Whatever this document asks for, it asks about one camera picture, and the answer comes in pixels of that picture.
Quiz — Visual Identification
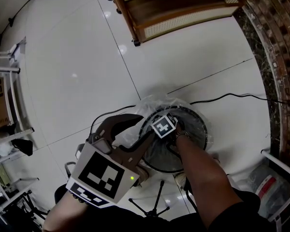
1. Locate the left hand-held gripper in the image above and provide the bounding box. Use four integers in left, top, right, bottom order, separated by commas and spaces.
65, 114, 157, 209

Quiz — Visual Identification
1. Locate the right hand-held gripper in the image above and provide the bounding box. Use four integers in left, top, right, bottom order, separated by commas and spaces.
148, 112, 179, 139

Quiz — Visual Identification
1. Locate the clear plastic trash bag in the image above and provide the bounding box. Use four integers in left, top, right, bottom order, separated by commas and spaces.
122, 94, 211, 154

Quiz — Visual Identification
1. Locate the black mesh wastebasket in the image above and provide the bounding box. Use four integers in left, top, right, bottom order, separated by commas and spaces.
139, 105, 208, 174

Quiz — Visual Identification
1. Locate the person's right forearm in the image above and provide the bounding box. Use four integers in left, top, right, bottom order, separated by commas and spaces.
175, 135, 245, 228

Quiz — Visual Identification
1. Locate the person's left forearm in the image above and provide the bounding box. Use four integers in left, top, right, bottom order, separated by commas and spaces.
42, 189, 89, 232

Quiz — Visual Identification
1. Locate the plastic bag with red item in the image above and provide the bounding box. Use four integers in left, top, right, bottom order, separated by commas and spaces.
246, 165, 290, 218

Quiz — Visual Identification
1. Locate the metal wristwatch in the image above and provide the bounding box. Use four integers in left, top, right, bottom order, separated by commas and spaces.
175, 131, 190, 140

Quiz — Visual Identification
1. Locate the person's left beige shoe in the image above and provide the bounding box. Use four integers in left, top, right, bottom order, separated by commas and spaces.
135, 165, 150, 186

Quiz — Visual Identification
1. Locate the person's beige shoe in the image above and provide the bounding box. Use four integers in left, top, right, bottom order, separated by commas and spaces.
173, 172, 188, 191
135, 165, 150, 186

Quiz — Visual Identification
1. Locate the person's right beige shoe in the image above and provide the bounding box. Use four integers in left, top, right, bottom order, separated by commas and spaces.
173, 172, 188, 191

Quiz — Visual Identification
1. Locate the small black tripod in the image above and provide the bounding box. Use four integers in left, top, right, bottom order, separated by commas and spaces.
128, 180, 171, 218

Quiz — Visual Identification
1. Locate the person's black clothing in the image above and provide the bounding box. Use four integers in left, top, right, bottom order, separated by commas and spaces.
54, 184, 261, 232

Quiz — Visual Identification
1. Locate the black cloth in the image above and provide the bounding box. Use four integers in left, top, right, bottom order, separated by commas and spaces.
11, 138, 34, 157

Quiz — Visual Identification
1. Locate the wooden rattan shelf cart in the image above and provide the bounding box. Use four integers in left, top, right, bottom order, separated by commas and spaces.
105, 0, 246, 47

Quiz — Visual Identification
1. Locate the white metal rack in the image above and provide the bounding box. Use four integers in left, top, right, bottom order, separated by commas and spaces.
0, 37, 41, 227

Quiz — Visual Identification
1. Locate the looped black floor cable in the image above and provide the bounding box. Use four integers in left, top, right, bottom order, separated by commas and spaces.
89, 105, 136, 136

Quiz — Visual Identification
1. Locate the long black floor cable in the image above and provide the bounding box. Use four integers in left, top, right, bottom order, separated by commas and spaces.
190, 93, 290, 105

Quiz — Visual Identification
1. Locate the white metal frame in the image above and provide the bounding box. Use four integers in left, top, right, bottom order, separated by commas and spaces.
260, 148, 290, 232

